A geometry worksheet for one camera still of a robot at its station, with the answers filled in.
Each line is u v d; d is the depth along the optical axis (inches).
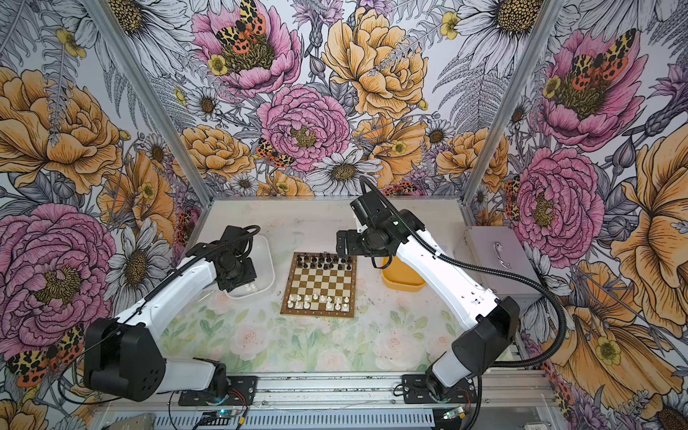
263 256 38.0
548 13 28.2
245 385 29.5
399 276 38.3
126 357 16.2
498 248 33.3
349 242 26.1
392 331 33.6
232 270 26.6
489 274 17.0
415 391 28.9
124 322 16.8
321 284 37.0
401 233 19.6
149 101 34.7
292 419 30.6
